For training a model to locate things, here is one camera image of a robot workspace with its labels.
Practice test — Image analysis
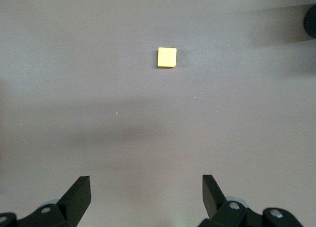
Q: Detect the yellow block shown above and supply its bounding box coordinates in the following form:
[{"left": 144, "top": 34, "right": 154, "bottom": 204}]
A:
[{"left": 157, "top": 47, "right": 178, "bottom": 69}]

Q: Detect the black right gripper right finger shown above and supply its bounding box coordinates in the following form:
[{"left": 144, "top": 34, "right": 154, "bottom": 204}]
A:
[{"left": 199, "top": 174, "right": 264, "bottom": 227}]

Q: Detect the black round object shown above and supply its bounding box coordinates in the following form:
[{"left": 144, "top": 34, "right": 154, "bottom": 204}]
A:
[{"left": 303, "top": 4, "right": 316, "bottom": 39}]

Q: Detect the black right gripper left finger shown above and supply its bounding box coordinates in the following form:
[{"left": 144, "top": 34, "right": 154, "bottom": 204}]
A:
[{"left": 15, "top": 175, "right": 92, "bottom": 227}]

